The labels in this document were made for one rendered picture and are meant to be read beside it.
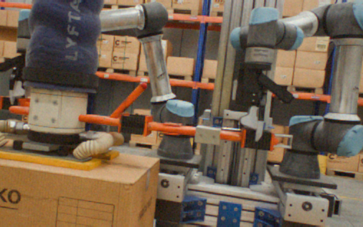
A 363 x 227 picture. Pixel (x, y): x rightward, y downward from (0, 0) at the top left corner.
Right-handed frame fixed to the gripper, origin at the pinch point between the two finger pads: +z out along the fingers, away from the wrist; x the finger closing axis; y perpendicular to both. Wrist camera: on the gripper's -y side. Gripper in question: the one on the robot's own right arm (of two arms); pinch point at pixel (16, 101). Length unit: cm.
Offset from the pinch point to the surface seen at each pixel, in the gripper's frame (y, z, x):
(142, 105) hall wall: -129, 37, 810
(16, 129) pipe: 17.2, 6.3, -28.1
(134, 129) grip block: 55, 1, -31
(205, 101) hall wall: 31, 9, 810
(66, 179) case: 43, 14, -46
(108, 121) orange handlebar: 47, 0, -29
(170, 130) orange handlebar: 65, 0, -29
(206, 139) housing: 76, 1, -29
